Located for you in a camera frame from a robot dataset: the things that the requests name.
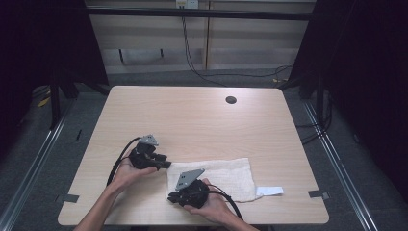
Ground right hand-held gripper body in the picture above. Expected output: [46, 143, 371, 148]
[172, 168, 212, 210]

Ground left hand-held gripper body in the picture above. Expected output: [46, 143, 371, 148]
[128, 134, 162, 171]

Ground white towel with tag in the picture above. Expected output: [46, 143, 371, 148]
[165, 157, 285, 204]

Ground person's left hand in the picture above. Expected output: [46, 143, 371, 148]
[110, 149, 159, 194]

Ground person's right hand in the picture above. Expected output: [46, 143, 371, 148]
[183, 178, 241, 226]

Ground grey tape piece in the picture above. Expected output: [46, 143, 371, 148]
[308, 190, 331, 200]
[54, 192, 80, 204]

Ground black metal stand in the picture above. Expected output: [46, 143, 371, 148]
[48, 75, 112, 131]
[277, 71, 325, 128]

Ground yellow floor object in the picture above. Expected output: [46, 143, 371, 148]
[37, 95, 52, 108]

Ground black horizontal metal bar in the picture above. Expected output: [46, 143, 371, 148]
[86, 7, 313, 21]

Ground dark curtain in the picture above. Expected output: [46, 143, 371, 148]
[0, 0, 110, 155]
[288, 0, 408, 193]

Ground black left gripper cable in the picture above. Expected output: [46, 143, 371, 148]
[106, 136, 142, 188]

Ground black hanging wall cable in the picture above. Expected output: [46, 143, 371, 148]
[181, 16, 293, 88]

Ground metal floor rail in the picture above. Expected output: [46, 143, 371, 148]
[0, 95, 76, 231]
[302, 100, 379, 231]

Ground black floor cables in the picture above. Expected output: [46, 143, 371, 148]
[294, 90, 333, 146]

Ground white wall socket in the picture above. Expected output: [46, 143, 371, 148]
[175, 0, 200, 10]

